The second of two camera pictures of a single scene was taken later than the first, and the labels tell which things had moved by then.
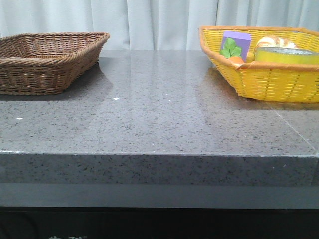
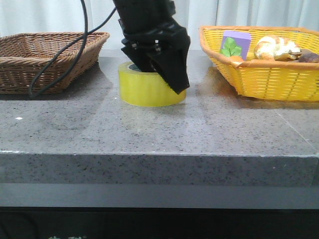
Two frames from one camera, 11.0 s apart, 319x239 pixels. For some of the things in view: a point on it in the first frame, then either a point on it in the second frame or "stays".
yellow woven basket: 269,81 stays
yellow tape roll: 285,55 → 148,89
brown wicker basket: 47,63 stays
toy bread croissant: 273,42 stays
